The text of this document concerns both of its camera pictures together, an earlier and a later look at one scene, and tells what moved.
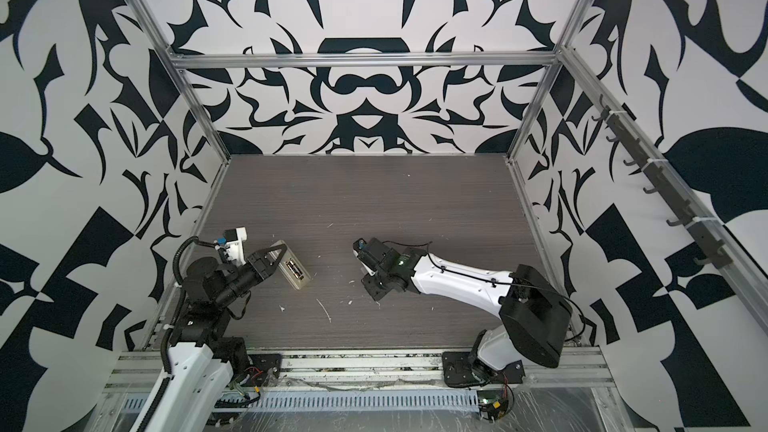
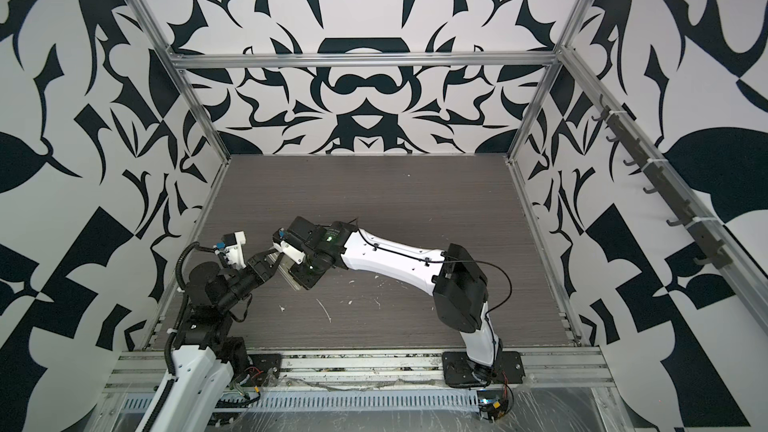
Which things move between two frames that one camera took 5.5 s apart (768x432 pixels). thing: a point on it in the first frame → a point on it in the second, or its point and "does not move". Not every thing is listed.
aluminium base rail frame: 540,373 does not move
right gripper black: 373,291 → 304,279
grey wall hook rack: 710,247 does not move
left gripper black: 258,266 does not move
